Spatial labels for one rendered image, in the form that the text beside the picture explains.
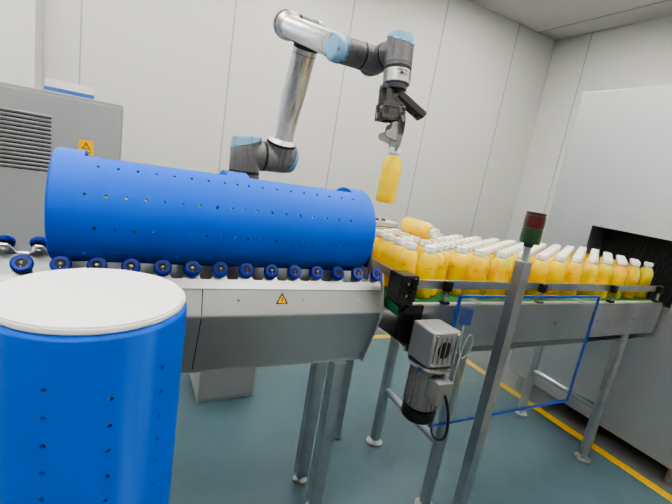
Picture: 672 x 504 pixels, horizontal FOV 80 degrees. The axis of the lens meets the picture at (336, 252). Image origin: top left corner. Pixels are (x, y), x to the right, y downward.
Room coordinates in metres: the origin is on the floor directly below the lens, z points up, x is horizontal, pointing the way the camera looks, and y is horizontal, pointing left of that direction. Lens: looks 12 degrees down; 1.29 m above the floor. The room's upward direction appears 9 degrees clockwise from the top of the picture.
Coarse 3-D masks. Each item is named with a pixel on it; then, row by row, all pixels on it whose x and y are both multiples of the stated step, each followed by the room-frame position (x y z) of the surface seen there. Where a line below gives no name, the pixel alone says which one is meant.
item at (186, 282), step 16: (32, 272) 0.89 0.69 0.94; (192, 288) 1.04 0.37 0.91; (208, 288) 1.06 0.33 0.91; (224, 288) 1.08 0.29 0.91; (240, 288) 1.10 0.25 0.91; (256, 288) 1.13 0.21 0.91; (272, 288) 1.15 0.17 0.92; (288, 288) 1.17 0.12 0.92; (304, 288) 1.20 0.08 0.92; (320, 288) 1.22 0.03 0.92; (336, 288) 1.25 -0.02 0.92; (352, 288) 1.28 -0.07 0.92; (368, 288) 1.31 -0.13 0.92
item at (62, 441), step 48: (0, 336) 0.47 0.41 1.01; (48, 336) 0.47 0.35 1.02; (96, 336) 0.49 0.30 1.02; (144, 336) 0.53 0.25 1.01; (0, 384) 0.47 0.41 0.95; (48, 384) 0.47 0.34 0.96; (96, 384) 0.49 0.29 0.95; (144, 384) 0.54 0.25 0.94; (0, 432) 0.47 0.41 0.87; (48, 432) 0.47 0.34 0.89; (96, 432) 0.49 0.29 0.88; (144, 432) 0.54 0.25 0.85; (0, 480) 0.47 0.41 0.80; (48, 480) 0.47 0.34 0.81; (96, 480) 0.49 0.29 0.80; (144, 480) 0.55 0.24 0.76
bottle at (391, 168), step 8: (384, 160) 1.39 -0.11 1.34; (392, 160) 1.37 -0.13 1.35; (400, 160) 1.38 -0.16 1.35; (384, 168) 1.38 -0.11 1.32; (392, 168) 1.36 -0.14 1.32; (400, 168) 1.38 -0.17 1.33; (384, 176) 1.37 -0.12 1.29; (392, 176) 1.37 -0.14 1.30; (384, 184) 1.37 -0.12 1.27; (392, 184) 1.37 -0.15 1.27; (384, 192) 1.37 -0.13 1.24; (392, 192) 1.37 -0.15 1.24; (384, 200) 1.37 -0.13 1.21; (392, 200) 1.37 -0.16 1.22
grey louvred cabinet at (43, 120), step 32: (0, 96) 2.13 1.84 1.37; (32, 96) 2.20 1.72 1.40; (64, 96) 2.28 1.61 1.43; (0, 128) 2.13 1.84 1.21; (32, 128) 2.19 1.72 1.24; (64, 128) 2.26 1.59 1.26; (96, 128) 2.34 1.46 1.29; (0, 160) 2.13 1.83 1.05; (32, 160) 2.19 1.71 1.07; (0, 192) 2.13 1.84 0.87; (32, 192) 2.20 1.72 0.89; (0, 224) 2.13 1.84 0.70; (32, 224) 2.20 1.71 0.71
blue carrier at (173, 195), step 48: (48, 192) 0.88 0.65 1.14; (96, 192) 0.92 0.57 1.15; (144, 192) 0.98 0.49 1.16; (192, 192) 1.04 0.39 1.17; (240, 192) 1.10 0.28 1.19; (288, 192) 1.18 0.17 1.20; (336, 192) 1.29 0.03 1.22; (48, 240) 0.89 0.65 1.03; (96, 240) 0.93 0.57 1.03; (144, 240) 0.97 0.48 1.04; (192, 240) 1.02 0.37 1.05; (240, 240) 1.08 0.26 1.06; (288, 240) 1.14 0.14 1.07; (336, 240) 1.21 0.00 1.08
